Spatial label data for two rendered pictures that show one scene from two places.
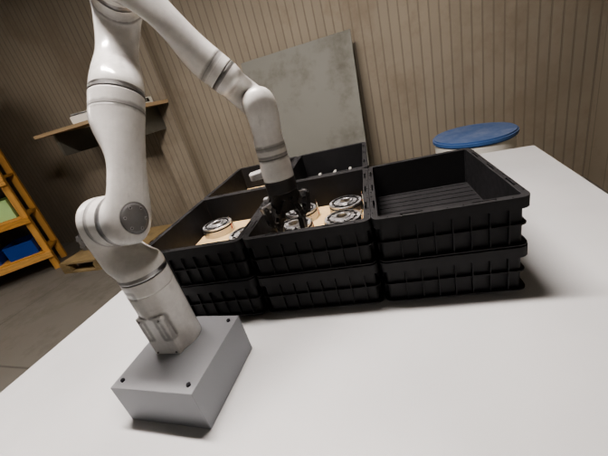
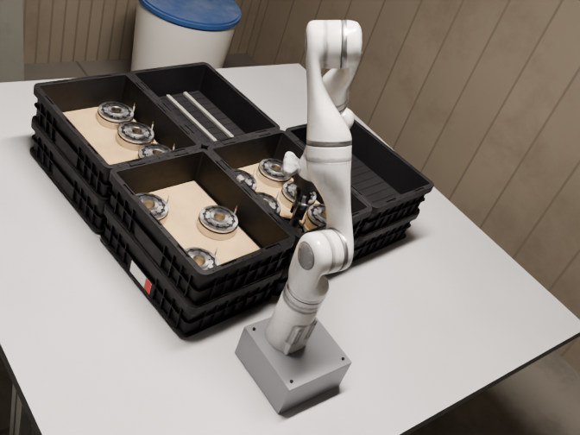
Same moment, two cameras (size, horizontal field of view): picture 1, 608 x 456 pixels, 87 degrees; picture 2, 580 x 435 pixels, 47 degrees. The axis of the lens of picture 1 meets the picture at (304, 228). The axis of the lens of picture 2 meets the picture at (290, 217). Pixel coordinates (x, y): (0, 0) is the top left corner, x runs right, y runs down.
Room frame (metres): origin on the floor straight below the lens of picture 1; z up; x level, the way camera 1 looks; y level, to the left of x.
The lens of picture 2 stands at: (0.29, 1.39, 1.96)
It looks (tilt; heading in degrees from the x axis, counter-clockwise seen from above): 37 degrees down; 289
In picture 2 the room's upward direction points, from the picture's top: 21 degrees clockwise
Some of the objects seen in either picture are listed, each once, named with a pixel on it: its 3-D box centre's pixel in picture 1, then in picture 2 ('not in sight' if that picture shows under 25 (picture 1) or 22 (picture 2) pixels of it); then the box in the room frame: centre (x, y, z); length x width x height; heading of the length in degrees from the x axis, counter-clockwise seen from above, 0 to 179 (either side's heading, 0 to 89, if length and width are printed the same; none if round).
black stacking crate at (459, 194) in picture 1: (431, 200); (353, 173); (0.75, -0.34, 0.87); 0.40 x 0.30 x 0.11; 164
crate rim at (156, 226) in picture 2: (218, 219); (202, 208); (0.91, 0.24, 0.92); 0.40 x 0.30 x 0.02; 164
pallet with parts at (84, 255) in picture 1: (117, 241); not in sight; (3.43, 2.06, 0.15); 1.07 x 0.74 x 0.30; 68
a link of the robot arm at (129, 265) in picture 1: (124, 240); (317, 265); (0.56, 0.33, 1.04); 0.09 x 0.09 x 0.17; 63
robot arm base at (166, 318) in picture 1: (163, 306); (294, 312); (0.57, 0.32, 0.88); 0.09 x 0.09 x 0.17; 72
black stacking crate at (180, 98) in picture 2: (330, 175); (200, 117); (1.21, -0.16, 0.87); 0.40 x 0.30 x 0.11; 164
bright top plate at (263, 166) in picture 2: (345, 202); (275, 169); (0.92, -0.14, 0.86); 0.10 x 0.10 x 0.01
